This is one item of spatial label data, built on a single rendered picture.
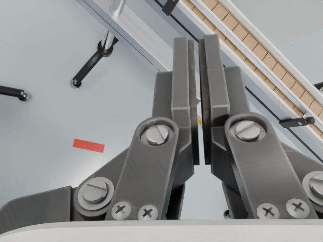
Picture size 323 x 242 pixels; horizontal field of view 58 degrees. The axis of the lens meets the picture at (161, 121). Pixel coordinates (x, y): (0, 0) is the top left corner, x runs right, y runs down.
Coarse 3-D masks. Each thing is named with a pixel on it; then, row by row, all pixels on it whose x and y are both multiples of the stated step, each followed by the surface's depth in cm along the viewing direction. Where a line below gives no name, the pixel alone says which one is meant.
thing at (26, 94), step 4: (0, 88) 135; (4, 88) 136; (8, 88) 137; (12, 88) 139; (16, 88) 141; (0, 92) 136; (4, 92) 136; (8, 92) 137; (12, 92) 138; (16, 92) 139; (20, 92) 140; (24, 92) 147; (28, 92) 147; (12, 96) 140; (16, 96) 140; (20, 96) 141; (24, 96) 144; (28, 96) 147; (24, 100) 147
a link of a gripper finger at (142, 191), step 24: (144, 120) 8; (168, 120) 8; (144, 144) 8; (168, 144) 7; (144, 168) 7; (168, 168) 7; (120, 192) 7; (144, 192) 7; (168, 192) 7; (120, 216) 6; (144, 216) 6; (168, 216) 8
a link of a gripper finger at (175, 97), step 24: (192, 48) 10; (168, 72) 10; (192, 72) 9; (168, 96) 10; (192, 96) 8; (192, 120) 8; (192, 144) 9; (120, 168) 8; (192, 168) 9; (96, 192) 7; (96, 216) 7
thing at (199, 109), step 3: (198, 102) 116; (198, 105) 115; (198, 108) 115; (198, 111) 115; (198, 114) 115; (198, 117) 116; (201, 117) 115; (198, 120) 119; (201, 120) 117; (198, 123) 122; (201, 123) 119; (201, 126) 122
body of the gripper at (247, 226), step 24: (0, 240) 5; (24, 240) 5; (48, 240) 5; (72, 240) 5; (96, 240) 5; (120, 240) 5; (144, 240) 5; (168, 240) 5; (192, 240) 5; (216, 240) 5; (240, 240) 5; (264, 240) 5; (288, 240) 5; (312, 240) 5
